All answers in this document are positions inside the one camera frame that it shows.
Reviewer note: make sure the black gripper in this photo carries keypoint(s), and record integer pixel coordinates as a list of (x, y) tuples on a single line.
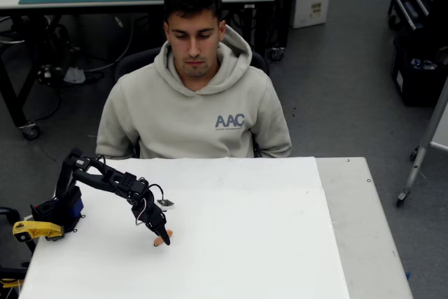
[(156, 220)]

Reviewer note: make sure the orange carrot piece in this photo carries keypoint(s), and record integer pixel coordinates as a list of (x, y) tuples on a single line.
[(157, 241)]

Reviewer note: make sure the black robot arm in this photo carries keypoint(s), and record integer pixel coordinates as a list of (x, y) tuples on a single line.
[(94, 178)]

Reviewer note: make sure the white paper table cover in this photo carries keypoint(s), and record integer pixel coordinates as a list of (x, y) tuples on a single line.
[(227, 236)]

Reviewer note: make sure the yellow clamp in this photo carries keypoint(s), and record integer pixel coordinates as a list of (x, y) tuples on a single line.
[(35, 229)]

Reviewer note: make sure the man in beige hoodie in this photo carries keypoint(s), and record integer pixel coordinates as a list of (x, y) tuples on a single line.
[(196, 110)]

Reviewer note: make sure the black and yellow tool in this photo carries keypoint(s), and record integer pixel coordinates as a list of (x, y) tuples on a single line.
[(10, 272)]

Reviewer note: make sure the black office chair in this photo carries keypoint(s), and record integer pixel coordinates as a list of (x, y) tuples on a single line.
[(133, 62)]

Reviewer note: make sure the white plastic bag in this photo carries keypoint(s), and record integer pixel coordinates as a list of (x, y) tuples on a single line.
[(74, 75)]

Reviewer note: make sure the black round floor device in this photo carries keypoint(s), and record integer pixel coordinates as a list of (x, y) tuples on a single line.
[(45, 74)]

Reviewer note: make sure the grey metal stand leg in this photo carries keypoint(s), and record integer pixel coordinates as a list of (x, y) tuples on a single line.
[(420, 159)]

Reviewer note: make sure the black storage bin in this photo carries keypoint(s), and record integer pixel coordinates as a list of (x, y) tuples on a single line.
[(413, 85)]

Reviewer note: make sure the small white gripper camera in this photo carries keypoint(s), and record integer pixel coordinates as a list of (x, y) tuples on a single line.
[(165, 203)]

